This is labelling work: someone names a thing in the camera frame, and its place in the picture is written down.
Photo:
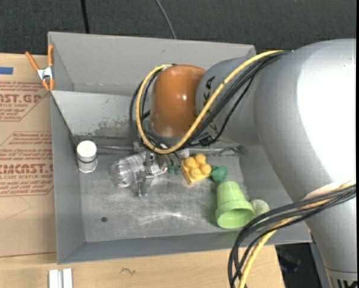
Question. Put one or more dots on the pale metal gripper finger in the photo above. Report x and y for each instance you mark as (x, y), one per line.
(145, 184)
(140, 186)

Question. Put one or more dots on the clear plastic bottle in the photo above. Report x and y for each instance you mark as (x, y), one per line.
(123, 171)

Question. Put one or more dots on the grey metal bin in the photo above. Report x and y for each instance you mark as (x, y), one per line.
(167, 214)

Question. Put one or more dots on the yellow toy building brick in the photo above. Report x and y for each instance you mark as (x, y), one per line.
(194, 168)

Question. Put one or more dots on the white lidded jar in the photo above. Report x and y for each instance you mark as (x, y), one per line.
(87, 156)

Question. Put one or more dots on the dark green toy vegetable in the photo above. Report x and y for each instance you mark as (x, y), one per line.
(220, 174)

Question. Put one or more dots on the light green plastic cup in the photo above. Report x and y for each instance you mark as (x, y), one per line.
(231, 205)

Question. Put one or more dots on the pale green translucent ball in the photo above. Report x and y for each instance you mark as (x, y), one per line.
(260, 206)

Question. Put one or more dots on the brown cardboard board, red print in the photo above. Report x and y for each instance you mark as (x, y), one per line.
(23, 214)

